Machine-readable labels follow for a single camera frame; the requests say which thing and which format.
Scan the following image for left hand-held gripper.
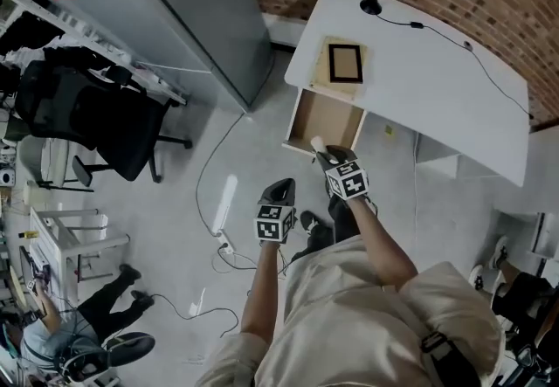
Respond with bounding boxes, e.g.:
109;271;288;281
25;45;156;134
253;177;299;246

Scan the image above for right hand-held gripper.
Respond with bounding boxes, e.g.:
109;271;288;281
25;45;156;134
311;144;370;202

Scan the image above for wooden desk drawer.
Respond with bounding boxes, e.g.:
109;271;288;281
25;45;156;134
281;86;367;158

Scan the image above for person's right forearm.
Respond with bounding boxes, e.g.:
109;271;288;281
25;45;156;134
348;195;419;290

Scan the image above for person's left forearm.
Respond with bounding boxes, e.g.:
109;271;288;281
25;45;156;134
239;240;281;339

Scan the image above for white desk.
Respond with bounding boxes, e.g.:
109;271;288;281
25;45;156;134
283;0;532;188

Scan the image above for person's black shoe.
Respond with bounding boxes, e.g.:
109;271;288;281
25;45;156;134
300;210;334;234

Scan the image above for white power strip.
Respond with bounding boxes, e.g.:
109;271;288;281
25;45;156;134
209;174;239;255

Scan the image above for person's black trousers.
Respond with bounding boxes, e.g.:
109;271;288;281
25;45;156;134
290;195;364;265

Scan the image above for beige wooden board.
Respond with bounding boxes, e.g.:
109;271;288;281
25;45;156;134
308;35;373;100

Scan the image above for person's beige shirt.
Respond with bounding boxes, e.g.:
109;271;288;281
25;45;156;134
196;234;507;387

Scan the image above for black office chair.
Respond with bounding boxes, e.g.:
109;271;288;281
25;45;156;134
15;59;194;185

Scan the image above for grey metal cabinet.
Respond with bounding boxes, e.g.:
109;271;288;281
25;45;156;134
24;0;275;114

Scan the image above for white stool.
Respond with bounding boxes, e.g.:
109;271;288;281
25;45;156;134
28;206;131;308

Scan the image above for white side cabinet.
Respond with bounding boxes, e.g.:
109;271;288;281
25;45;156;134
493;122;559;262

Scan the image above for white workbench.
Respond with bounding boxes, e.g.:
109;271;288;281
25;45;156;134
0;0;190;107

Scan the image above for grey floor cable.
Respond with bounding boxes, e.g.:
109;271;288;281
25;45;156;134
195;112;246;238

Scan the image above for black picture frame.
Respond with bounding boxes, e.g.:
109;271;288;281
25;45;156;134
328;43;365;85

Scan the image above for black floor cable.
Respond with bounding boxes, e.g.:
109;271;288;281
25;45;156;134
148;292;242;339

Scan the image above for black lamp cable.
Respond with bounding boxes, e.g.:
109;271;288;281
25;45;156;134
375;12;535;120

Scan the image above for black shoulder strap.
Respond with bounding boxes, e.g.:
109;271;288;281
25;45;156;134
419;330;497;387

